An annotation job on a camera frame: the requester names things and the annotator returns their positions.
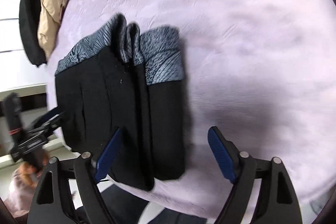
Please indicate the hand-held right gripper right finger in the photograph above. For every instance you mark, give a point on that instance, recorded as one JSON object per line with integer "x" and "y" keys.
{"x": 220, "y": 155}

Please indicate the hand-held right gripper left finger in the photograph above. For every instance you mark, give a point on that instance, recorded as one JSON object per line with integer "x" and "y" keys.
{"x": 109, "y": 155}

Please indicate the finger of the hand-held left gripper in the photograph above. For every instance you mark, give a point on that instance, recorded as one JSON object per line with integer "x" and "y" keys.
{"x": 53, "y": 115}
{"x": 50, "y": 128}

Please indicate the black pants with grey lining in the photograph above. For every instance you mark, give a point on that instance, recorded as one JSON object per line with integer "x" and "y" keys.
{"x": 126, "y": 108}

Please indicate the person's left forearm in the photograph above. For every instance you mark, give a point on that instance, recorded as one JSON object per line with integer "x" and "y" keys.
{"x": 18, "y": 192}

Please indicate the person's left hand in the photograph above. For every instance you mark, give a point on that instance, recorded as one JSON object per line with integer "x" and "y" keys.
{"x": 29, "y": 172}

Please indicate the white shelf unit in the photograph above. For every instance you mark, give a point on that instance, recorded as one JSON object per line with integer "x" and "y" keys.
{"x": 29, "y": 100}

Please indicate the white wardrobe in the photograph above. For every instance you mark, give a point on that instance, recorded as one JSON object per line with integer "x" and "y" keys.
{"x": 10, "y": 37}

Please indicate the black jacket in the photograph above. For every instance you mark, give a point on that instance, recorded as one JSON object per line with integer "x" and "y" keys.
{"x": 29, "y": 16}

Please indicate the lilac bed blanket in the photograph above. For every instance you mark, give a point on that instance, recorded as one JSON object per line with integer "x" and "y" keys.
{"x": 249, "y": 56}

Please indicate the beige puffer jacket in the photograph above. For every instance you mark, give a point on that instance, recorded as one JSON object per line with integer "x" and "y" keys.
{"x": 52, "y": 3}

